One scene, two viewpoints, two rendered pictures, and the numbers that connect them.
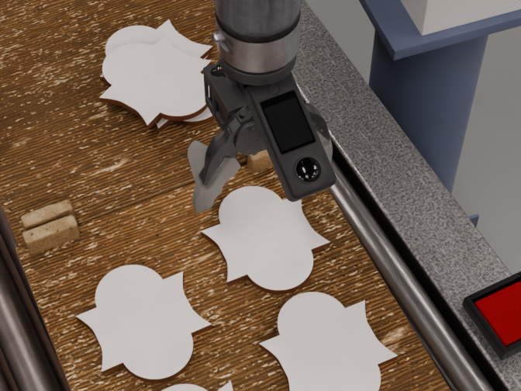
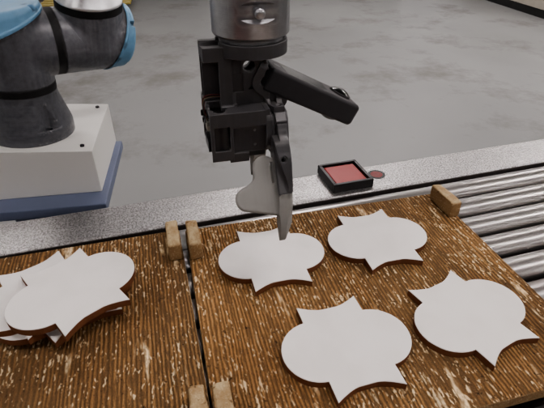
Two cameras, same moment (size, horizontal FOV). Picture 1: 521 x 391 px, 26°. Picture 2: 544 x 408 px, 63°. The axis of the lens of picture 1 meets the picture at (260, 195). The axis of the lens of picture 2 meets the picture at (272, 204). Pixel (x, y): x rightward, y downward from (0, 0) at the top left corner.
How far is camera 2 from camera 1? 0.99 m
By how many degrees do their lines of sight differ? 57
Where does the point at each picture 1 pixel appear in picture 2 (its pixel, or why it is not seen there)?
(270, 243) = (280, 252)
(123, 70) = (41, 311)
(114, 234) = (235, 363)
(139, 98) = (91, 302)
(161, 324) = (353, 329)
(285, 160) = (333, 93)
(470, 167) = not seen: hidden behind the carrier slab
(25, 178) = not seen: outside the picture
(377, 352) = (380, 216)
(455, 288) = (320, 193)
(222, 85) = (237, 109)
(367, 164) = (210, 212)
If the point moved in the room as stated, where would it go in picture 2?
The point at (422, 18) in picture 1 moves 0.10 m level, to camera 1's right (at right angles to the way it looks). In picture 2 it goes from (95, 178) to (120, 154)
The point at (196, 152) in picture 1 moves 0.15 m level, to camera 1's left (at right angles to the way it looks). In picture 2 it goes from (249, 196) to (206, 300)
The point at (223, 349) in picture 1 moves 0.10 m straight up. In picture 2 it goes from (373, 295) to (385, 231)
